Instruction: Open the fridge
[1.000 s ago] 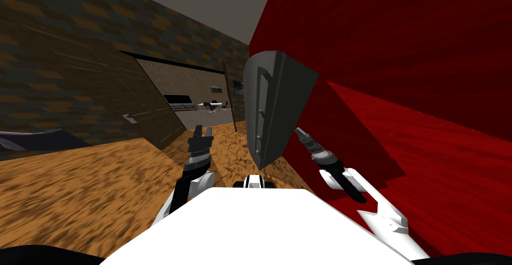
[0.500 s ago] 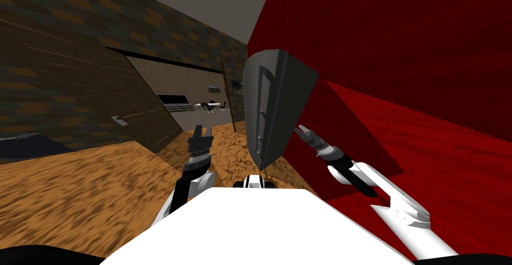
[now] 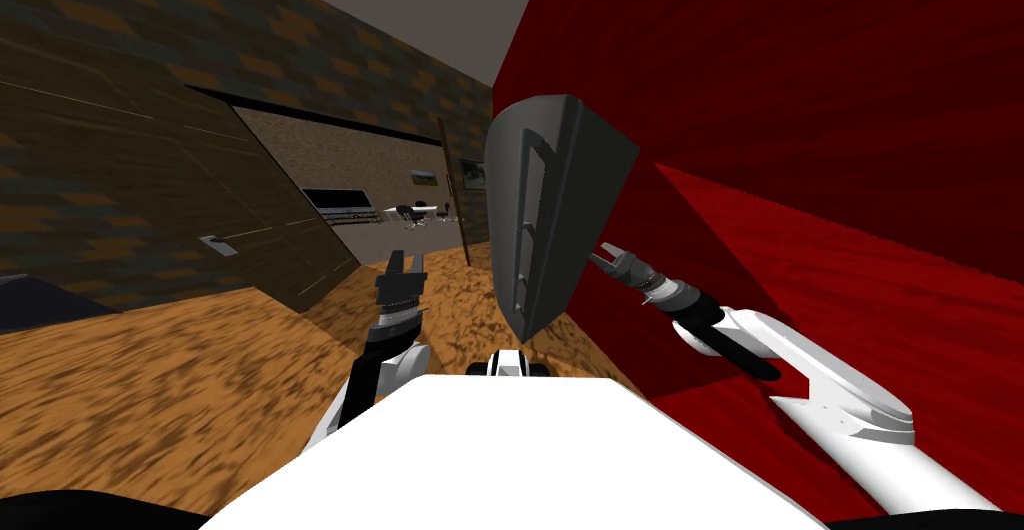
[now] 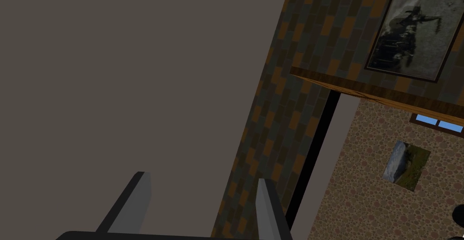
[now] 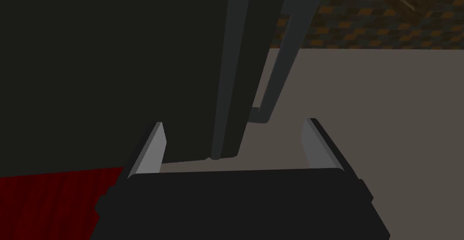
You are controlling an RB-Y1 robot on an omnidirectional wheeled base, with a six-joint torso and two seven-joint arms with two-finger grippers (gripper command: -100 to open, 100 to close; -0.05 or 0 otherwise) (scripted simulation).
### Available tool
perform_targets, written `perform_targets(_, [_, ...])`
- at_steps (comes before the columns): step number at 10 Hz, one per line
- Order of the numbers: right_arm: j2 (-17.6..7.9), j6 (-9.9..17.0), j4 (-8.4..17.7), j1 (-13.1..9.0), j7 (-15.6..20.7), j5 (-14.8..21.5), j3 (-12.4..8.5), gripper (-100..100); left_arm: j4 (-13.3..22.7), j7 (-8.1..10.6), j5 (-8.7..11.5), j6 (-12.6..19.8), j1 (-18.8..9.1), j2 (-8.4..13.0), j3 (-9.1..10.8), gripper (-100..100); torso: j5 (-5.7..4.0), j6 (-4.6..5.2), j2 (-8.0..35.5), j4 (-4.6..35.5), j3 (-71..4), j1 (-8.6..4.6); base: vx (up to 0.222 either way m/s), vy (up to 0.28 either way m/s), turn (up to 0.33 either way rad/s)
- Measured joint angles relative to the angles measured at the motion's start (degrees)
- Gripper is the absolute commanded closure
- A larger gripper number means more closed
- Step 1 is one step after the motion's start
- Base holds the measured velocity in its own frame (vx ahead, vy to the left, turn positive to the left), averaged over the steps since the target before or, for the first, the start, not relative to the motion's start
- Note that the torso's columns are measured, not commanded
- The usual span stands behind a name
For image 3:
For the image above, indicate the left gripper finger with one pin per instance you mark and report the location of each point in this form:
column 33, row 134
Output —
column 396, row 263
column 417, row 264

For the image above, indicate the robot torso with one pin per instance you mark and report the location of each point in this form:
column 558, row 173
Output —
column 512, row 458

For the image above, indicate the small green wall picture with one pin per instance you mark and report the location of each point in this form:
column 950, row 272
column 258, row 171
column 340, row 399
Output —
column 424, row 178

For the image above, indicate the white table with chairs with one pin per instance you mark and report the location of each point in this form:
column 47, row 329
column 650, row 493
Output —
column 418, row 213

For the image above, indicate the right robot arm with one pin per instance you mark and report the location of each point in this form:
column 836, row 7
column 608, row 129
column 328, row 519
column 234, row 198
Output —
column 840, row 402

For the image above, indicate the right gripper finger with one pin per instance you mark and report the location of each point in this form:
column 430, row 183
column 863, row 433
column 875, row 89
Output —
column 604, row 263
column 614, row 252

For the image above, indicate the brown wooden door leaf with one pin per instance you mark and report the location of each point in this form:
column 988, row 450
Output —
column 144, row 170

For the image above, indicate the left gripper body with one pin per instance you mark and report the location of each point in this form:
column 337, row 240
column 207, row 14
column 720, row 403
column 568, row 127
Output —
column 400, row 290

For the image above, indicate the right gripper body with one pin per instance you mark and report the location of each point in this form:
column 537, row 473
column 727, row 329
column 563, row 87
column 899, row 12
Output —
column 636, row 272

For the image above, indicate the black television on stand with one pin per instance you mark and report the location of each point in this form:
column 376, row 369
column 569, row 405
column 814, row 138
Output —
column 340, row 204

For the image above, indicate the dark framed wall picture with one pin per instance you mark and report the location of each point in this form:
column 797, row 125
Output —
column 474, row 175

